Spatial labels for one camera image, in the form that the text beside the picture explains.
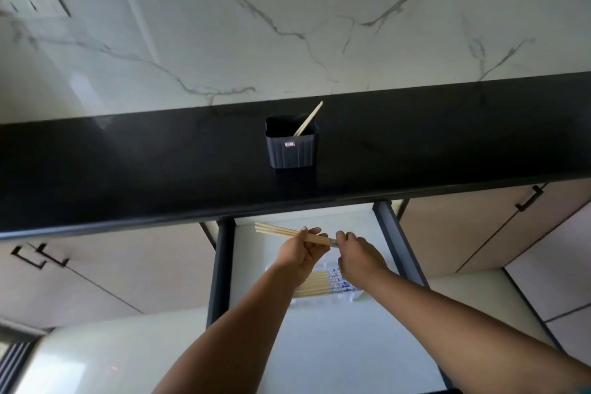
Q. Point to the person's left thumb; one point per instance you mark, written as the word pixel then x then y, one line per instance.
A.
pixel 311 231

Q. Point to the person's right hand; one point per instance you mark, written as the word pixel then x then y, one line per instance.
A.
pixel 360 262

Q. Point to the person's left forearm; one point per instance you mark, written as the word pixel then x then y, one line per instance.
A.
pixel 240 338

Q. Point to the beige cabinet door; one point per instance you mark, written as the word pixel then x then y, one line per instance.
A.
pixel 46 297
pixel 452 232
pixel 152 264

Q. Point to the white drawer with dark frame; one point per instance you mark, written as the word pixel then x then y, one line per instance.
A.
pixel 351 347

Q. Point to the wooden chopstick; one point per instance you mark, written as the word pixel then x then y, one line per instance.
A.
pixel 277 233
pixel 308 118
pixel 279 228

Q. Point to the bundle of printed wooden chopsticks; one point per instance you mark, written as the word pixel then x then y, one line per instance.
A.
pixel 318 285

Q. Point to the clear plastic packet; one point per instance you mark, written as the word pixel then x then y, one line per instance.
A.
pixel 355 294

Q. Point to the person's right forearm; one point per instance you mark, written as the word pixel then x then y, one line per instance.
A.
pixel 461 338

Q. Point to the person's left hand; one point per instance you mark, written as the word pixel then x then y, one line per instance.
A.
pixel 295 255

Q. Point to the black ribbed utensil holder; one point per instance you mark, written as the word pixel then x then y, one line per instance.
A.
pixel 292 149

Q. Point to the person's right fingers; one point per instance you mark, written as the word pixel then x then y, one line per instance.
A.
pixel 344 237

